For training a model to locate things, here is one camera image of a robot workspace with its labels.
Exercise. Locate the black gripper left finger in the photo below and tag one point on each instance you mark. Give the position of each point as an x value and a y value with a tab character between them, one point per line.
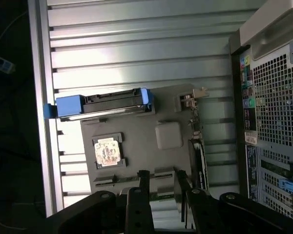
139	209

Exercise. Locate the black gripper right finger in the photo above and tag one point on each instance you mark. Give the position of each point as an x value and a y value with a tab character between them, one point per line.
210	214

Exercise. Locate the green RAM stick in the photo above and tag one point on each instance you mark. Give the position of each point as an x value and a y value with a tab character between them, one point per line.
161	197

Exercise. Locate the grey parts rack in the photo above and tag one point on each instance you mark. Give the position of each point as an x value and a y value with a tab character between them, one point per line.
141	156

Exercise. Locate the CPU chip with gold contacts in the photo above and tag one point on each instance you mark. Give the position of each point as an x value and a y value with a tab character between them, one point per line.
107	152

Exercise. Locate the blue expansion slot latch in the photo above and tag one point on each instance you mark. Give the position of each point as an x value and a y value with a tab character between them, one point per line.
291	185

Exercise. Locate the white barcode sticker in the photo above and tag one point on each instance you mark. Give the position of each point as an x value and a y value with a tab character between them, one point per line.
250	138

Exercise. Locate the hard disk with blue caddy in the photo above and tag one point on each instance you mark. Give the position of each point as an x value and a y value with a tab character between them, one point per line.
102	104

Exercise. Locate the grey PC case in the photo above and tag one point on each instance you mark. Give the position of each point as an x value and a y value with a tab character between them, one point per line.
273	102

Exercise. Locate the graphics card with metal bracket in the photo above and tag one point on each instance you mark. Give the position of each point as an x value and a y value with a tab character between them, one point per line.
200	158

